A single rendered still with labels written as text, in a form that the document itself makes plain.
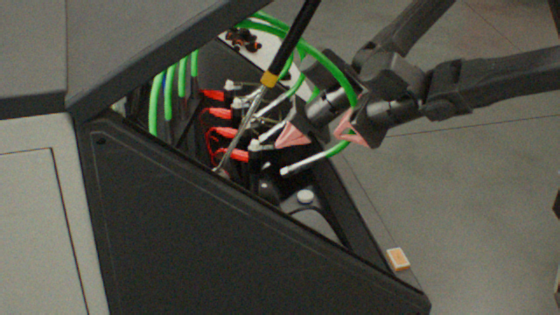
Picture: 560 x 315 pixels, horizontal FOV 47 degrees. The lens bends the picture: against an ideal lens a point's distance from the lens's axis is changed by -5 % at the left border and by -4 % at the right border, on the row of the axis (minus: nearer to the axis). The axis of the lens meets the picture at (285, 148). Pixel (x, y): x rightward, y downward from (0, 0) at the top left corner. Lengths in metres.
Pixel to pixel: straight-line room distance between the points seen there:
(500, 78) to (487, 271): 1.86
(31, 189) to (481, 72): 0.65
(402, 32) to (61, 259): 0.73
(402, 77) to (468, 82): 0.10
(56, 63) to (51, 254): 0.27
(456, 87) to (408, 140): 2.41
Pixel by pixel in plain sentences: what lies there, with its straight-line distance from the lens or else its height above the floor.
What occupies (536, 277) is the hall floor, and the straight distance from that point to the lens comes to 2.83.
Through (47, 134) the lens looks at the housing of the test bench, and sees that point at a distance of 0.84.
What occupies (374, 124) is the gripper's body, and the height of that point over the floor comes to 1.28.
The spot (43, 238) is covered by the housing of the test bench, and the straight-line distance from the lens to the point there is 0.95.
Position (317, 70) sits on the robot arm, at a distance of 1.23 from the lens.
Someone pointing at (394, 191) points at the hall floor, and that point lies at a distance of 3.06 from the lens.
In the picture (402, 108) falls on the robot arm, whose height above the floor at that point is 1.34.
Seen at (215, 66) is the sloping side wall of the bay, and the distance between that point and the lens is 1.58.
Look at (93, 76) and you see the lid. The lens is 0.80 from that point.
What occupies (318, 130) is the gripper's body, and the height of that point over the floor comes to 1.17.
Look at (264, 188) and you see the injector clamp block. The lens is 1.45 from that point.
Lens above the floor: 1.90
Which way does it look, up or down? 36 degrees down
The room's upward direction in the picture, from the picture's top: 3 degrees clockwise
